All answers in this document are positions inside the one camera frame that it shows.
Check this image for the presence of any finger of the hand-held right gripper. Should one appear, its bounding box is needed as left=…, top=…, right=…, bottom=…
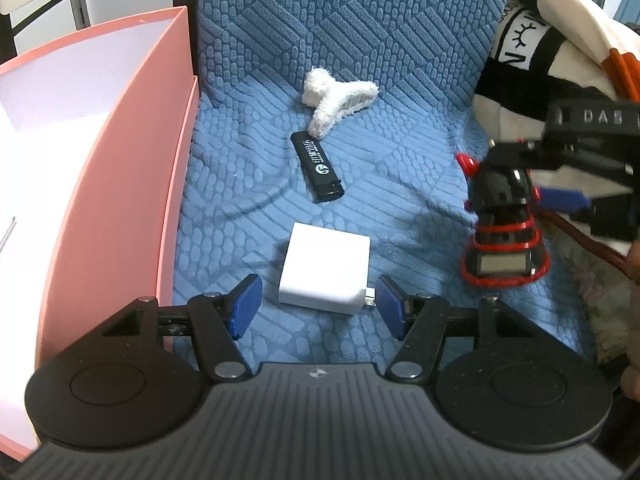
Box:
left=536, top=186, right=640, bottom=242
left=481, top=139, right=628, bottom=177

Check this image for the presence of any black lighter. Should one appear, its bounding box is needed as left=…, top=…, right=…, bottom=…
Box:
left=290, top=130, right=346, bottom=205

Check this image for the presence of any blue quilted mat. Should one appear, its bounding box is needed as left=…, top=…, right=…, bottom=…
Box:
left=170, top=0, right=601, bottom=377

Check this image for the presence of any red and black toy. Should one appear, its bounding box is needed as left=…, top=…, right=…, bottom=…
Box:
left=455, top=152, right=552, bottom=289

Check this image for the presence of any striped red black white blanket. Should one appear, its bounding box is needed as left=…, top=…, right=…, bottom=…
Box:
left=472, top=0, right=640, bottom=161

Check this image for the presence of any large white charger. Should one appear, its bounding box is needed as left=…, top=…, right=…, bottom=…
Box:
left=277, top=222, right=377, bottom=317

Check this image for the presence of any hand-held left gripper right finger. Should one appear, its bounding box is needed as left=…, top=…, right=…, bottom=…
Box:
left=375, top=275, right=538, bottom=381

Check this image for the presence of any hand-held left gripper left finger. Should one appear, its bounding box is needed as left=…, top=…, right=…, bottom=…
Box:
left=102, top=274, right=263, bottom=383

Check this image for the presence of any blue curtain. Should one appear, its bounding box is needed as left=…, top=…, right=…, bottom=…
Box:
left=615, top=0, right=640, bottom=27

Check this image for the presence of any floral bed sheet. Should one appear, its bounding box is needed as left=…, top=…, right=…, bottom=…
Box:
left=550, top=232, right=640, bottom=367

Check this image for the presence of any pink cardboard box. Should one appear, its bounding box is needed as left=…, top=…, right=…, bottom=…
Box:
left=0, top=6, right=201, bottom=447

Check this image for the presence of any white fluffy hair claw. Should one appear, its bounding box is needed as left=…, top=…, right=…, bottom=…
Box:
left=302, top=67, right=380, bottom=140

